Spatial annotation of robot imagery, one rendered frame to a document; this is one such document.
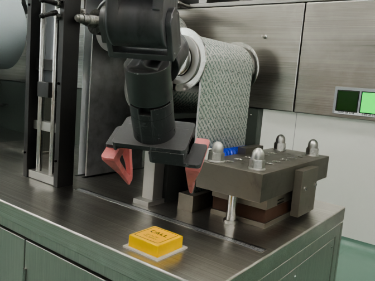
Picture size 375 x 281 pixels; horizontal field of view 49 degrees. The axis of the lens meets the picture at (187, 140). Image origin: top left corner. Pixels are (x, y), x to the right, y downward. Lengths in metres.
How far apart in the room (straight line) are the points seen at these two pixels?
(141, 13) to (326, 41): 0.78
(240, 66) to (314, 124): 2.59
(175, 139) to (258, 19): 0.78
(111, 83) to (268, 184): 0.61
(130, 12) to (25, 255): 0.71
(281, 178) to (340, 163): 2.70
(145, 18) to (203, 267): 0.42
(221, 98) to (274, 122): 2.78
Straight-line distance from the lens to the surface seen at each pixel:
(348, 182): 3.61
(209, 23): 1.36
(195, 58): 0.96
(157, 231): 0.78
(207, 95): 0.98
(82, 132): 1.26
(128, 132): 0.57
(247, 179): 0.86
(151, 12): 0.46
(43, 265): 0.99
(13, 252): 1.09
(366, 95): 1.13
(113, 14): 0.48
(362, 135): 3.55
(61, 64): 1.10
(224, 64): 1.04
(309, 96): 1.18
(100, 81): 1.24
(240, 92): 1.11
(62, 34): 1.10
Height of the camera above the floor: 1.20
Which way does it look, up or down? 8 degrees down
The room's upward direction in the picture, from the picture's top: 5 degrees clockwise
